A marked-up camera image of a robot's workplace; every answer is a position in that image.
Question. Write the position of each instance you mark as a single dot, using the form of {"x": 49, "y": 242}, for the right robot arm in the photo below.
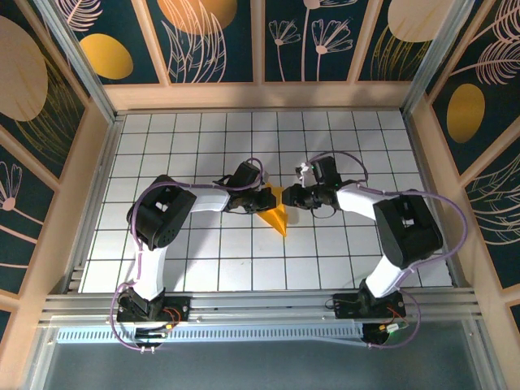
{"x": 406, "y": 227}

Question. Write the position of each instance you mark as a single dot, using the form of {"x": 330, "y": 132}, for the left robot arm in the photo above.
{"x": 160, "y": 211}

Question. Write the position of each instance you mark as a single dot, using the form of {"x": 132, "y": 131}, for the dark panel with pink flowers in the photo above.
{"x": 308, "y": 40}

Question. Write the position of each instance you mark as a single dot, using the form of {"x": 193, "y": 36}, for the black controller board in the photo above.
{"x": 382, "y": 335}
{"x": 148, "y": 337}

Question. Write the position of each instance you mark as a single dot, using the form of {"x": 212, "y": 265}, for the dark panel beige circle grass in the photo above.
{"x": 390, "y": 48}

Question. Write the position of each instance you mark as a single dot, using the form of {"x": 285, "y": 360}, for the dark panel orange circle leaves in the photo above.
{"x": 195, "y": 40}

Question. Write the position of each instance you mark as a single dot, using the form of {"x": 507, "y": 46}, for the dark panel oval and feathers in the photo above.
{"x": 467, "y": 113}

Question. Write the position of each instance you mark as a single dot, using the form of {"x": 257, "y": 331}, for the dark panel pink feather lines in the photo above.
{"x": 499, "y": 211}

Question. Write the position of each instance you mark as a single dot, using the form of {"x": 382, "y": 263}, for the dark panel small yellow oval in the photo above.
{"x": 105, "y": 57}

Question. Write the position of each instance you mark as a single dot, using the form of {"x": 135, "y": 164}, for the dark panel single pink flower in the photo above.
{"x": 20, "y": 223}

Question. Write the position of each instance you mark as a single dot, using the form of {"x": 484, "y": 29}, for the dark panel large beige circle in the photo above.
{"x": 24, "y": 81}

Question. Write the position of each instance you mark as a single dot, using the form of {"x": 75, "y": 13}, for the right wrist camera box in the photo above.
{"x": 327, "y": 172}

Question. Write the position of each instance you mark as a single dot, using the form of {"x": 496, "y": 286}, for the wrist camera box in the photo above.
{"x": 327, "y": 172}
{"x": 245, "y": 174}

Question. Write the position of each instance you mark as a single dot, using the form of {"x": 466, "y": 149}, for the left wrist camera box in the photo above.
{"x": 245, "y": 174}

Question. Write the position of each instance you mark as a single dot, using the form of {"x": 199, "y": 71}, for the long aluminium mounting rail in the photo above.
{"x": 264, "y": 304}

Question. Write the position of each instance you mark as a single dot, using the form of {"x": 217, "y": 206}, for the aluminium side rail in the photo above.
{"x": 422, "y": 162}
{"x": 95, "y": 203}

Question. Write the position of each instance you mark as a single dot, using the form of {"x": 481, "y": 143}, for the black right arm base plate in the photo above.
{"x": 345, "y": 308}

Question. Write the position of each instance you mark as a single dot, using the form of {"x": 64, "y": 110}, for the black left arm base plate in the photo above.
{"x": 180, "y": 308}

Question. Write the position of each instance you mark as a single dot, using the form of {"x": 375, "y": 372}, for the short aluminium frame post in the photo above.
{"x": 483, "y": 357}
{"x": 38, "y": 361}

